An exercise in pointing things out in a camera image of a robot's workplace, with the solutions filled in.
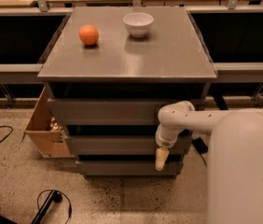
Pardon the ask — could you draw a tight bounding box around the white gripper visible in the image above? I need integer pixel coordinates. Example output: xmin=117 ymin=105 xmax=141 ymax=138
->
xmin=155 ymin=124 xmax=178 ymax=171

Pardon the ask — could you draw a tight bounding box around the grey drawer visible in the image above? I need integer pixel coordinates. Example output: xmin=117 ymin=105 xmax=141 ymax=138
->
xmin=76 ymin=161 xmax=183 ymax=176
xmin=47 ymin=97 xmax=208 ymax=126
xmin=63 ymin=134 xmax=193 ymax=156

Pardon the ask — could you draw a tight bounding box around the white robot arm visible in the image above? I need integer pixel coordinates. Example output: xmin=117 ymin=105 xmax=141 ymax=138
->
xmin=155 ymin=102 xmax=263 ymax=224

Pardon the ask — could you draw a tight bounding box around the grey bottom drawer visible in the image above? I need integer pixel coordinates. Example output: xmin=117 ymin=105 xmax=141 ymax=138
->
xmin=76 ymin=161 xmax=183 ymax=176

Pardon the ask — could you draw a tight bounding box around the grey drawer cabinet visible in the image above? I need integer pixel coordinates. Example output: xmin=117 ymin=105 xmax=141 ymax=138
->
xmin=37 ymin=6 xmax=217 ymax=180

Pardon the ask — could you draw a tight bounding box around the grey top drawer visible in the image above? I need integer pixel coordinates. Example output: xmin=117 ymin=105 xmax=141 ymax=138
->
xmin=47 ymin=97 xmax=208 ymax=126

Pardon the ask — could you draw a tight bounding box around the black power adapter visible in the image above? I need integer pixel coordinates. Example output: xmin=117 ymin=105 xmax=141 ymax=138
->
xmin=192 ymin=137 xmax=208 ymax=154

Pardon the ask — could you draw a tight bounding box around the cardboard box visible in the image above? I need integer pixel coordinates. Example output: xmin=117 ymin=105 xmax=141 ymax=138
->
xmin=25 ymin=88 xmax=72 ymax=158

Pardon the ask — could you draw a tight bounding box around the white ceramic bowl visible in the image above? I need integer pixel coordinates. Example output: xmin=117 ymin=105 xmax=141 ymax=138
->
xmin=123 ymin=12 xmax=154 ymax=37

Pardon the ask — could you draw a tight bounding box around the orange ball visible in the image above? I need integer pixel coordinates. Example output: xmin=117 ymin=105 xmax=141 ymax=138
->
xmin=78 ymin=24 xmax=99 ymax=46

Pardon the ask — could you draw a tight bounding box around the black adapter cable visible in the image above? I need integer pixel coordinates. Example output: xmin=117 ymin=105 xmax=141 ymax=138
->
xmin=200 ymin=152 xmax=208 ymax=167

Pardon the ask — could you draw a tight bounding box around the grey metal rail frame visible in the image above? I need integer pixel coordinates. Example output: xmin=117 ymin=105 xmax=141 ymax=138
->
xmin=0 ymin=0 xmax=263 ymax=107

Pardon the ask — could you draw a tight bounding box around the black stand with cable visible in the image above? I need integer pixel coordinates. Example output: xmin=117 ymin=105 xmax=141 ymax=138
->
xmin=31 ymin=189 xmax=73 ymax=224

